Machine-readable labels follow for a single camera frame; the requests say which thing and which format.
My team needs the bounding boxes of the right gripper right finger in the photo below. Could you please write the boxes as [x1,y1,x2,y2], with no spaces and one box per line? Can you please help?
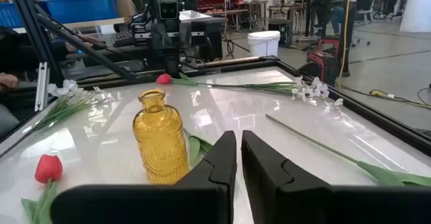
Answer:
[240,130,431,224]

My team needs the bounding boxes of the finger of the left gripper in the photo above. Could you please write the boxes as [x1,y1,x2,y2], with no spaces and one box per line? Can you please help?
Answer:
[172,56,181,78]
[164,56,173,78]

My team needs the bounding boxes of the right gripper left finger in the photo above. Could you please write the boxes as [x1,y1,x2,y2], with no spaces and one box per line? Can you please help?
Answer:
[50,130,238,224]

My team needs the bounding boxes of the green flower stems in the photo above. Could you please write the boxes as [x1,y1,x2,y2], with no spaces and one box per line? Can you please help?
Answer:
[183,129,215,167]

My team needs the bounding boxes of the white tulip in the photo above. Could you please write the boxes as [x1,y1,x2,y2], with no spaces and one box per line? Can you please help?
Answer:
[265,113,431,187]

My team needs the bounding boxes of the yellow glass vase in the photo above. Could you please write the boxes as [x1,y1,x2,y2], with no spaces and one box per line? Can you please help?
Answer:
[132,88,191,185]

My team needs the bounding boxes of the black keyboard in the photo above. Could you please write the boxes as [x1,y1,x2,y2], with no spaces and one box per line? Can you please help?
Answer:
[112,30,135,47]

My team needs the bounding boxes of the black computer case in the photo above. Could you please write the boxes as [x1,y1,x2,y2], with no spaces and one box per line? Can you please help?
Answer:
[180,17,228,62]

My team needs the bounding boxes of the cardboard box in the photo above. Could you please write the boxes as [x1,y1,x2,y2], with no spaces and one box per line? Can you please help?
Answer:
[117,0,137,18]

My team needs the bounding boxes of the person's hand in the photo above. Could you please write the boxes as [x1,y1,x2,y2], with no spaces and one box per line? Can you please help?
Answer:
[0,72,20,90]
[69,34,104,49]

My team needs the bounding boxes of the large blue plastic bin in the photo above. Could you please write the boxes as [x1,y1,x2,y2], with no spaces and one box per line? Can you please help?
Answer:
[39,0,119,25]

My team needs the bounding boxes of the white plastic bin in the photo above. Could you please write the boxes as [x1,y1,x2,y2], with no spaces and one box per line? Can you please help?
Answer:
[247,30,281,58]

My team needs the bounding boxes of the silver aluminium extrusion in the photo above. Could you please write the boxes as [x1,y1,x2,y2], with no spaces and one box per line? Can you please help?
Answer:
[34,61,51,112]

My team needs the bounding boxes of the person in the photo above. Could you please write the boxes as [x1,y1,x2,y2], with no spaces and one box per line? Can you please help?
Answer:
[0,25,71,139]
[328,0,350,35]

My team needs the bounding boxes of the red portable machine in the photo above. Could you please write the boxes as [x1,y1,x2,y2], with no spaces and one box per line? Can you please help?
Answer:
[305,38,341,85]

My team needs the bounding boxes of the white column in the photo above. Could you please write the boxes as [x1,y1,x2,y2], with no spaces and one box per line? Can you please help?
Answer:
[399,0,431,33]

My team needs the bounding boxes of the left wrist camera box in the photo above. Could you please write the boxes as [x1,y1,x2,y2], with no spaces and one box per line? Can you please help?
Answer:
[156,0,180,22]

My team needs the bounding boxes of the black rig frame strut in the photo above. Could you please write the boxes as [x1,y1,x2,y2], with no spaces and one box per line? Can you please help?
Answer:
[5,0,139,83]

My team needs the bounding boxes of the yellow floor cable plug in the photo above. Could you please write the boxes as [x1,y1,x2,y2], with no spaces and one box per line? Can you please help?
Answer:
[336,82,431,110]

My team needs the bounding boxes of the yellow hanging cable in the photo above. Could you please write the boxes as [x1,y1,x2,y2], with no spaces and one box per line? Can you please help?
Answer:
[337,0,356,83]

